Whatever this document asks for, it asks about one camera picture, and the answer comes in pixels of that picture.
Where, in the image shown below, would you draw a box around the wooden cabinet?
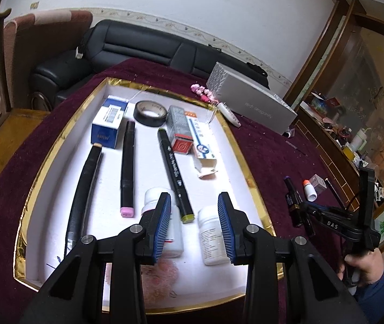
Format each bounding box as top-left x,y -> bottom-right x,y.
283,0 -> 384,254

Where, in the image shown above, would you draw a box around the black tape roll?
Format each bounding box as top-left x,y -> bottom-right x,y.
134,100 -> 168,128

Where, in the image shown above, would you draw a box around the long grey box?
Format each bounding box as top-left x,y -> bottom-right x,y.
206,62 -> 298,136

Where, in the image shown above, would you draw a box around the thin black pen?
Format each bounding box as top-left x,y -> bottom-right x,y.
324,178 -> 348,210

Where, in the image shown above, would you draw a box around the white tube orange cap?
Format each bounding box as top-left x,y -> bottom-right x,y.
303,179 -> 319,201

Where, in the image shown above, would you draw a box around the white tray gold rim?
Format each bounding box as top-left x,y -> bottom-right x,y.
13,77 -> 285,314

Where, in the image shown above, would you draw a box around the small grey box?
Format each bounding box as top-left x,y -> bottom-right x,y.
308,174 -> 327,194

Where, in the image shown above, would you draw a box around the white jug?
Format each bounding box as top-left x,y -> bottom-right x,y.
350,128 -> 373,152

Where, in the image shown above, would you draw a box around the black marker pink end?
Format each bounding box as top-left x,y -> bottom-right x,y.
119,121 -> 136,217

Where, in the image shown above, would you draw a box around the pile of cluttered small items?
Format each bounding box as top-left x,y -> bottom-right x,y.
300,91 -> 384,203

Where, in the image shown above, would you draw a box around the person's right forearm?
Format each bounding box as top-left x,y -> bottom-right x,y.
352,266 -> 384,324

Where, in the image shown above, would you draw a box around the black leather sofa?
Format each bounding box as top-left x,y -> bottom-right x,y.
32,19 -> 270,109

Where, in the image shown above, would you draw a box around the white dotted tube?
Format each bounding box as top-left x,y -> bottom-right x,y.
217,102 -> 242,128

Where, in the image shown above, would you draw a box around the person's right hand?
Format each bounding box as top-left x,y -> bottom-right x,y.
337,248 -> 384,287

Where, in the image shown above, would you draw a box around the brown pink upholstered chair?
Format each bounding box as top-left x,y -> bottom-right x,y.
3,10 -> 93,112

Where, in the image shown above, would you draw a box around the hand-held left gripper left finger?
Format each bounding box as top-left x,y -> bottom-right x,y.
20,192 -> 172,324

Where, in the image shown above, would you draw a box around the dark grey box red stripe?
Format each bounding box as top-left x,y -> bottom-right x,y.
166,105 -> 194,154

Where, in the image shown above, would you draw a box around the white red label pill bottle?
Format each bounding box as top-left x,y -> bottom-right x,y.
141,188 -> 185,259

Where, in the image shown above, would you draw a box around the thin grey craft knife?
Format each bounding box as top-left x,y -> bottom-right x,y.
286,143 -> 309,157

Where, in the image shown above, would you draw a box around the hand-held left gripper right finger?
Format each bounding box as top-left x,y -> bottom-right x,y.
217,192 -> 361,324

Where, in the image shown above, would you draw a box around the white blue medicine box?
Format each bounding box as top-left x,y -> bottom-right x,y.
183,110 -> 218,179

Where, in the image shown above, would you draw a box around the maroon velvet tablecloth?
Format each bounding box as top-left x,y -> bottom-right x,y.
0,57 -> 381,324

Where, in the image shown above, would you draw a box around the black rod gold ends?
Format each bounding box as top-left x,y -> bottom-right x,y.
64,143 -> 104,259

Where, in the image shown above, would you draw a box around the white medicine bottle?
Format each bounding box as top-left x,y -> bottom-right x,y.
198,206 -> 229,265

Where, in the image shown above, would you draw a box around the black marker purple end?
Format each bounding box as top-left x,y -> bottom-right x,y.
283,175 -> 302,210

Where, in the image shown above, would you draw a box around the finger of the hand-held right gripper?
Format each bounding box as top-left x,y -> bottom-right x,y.
300,200 -> 359,218

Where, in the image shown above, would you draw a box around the black bag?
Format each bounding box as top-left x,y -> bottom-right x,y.
246,62 -> 269,86

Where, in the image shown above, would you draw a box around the black marker olive end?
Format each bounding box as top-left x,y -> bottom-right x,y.
157,128 -> 195,225

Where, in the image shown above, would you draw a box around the wooden side table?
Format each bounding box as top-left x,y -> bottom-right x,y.
0,108 -> 49,193

